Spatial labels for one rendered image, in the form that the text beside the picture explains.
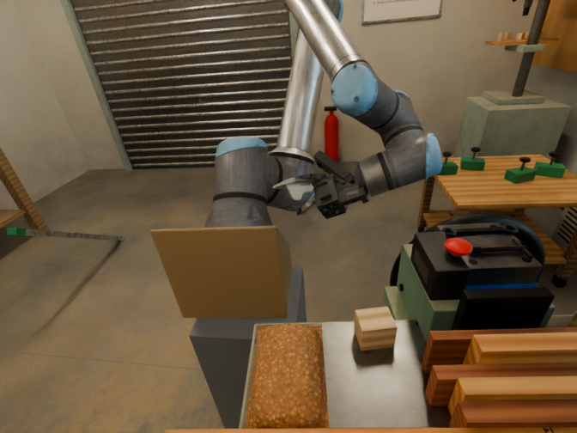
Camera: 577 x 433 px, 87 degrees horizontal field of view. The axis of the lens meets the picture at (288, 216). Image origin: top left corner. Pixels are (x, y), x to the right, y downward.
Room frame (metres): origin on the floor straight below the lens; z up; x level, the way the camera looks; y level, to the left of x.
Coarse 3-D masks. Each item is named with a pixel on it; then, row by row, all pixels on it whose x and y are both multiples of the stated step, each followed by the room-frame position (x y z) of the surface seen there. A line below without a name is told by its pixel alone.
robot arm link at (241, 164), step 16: (224, 144) 0.82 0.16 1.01; (240, 144) 0.81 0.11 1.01; (256, 144) 0.82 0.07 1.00; (224, 160) 0.78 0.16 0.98; (240, 160) 0.77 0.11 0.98; (256, 160) 0.79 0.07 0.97; (272, 160) 0.84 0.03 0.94; (224, 176) 0.75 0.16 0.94; (240, 176) 0.74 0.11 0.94; (256, 176) 0.76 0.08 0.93; (272, 176) 0.80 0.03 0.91; (224, 192) 0.72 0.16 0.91; (256, 192) 0.73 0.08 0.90; (272, 192) 0.79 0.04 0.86
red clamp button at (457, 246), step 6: (450, 240) 0.29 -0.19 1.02; (456, 240) 0.29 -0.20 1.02; (462, 240) 0.29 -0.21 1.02; (444, 246) 0.29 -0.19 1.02; (450, 246) 0.28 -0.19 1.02; (456, 246) 0.28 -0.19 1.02; (462, 246) 0.28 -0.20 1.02; (468, 246) 0.28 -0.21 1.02; (450, 252) 0.28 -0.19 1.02; (456, 252) 0.27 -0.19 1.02; (462, 252) 0.27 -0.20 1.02; (468, 252) 0.27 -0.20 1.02
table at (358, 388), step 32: (416, 320) 0.28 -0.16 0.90; (352, 352) 0.24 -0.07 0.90; (384, 352) 0.23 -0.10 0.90; (416, 352) 0.23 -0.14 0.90; (352, 384) 0.20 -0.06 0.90; (384, 384) 0.20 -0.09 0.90; (416, 384) 0.19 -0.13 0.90; (352, 416) 0.17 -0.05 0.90; (384, 416) 0.16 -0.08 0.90; (416, 416) 0.16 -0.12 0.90; (448, 416) 0.16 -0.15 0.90
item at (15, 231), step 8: (8, 232) 1.32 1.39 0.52; (16, 232) 1.31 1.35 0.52; (24, 232) 1.35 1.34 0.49; (32, 232) 1.38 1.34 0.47; (40, 232) 1.42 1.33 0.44; (48, 232) 1.46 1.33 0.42; (56, 232) 1.50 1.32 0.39; (64, 232) 1.54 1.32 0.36; (112, 240) 1.87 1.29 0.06; (120, 240) 1.91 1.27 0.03
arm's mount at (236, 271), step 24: (168, 240) 0.63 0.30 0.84; (192, 240) 0.63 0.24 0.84; (216, 240) 0.62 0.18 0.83; (240, 240) 0.61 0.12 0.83; (264, 240) 0.60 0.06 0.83; (168, 264) 0.64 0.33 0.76; (192, 264) 0.63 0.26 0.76; (216, 264) 0.62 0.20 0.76; (240, 264) 0.61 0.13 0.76; (264, 264) 0.61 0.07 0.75; (288, 264) 0.76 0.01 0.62; (192, 288) 0.63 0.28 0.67; (216, 288) 0.62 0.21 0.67; (240, 288) 0.61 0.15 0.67; (264, 288) 0.61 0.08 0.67; (288, 288) 0.70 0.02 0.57; (192, 312) 0.63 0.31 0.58; (216, 312) 0.63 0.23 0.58; (240, 312) 0.62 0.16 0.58; (264, 312) 0.61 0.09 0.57
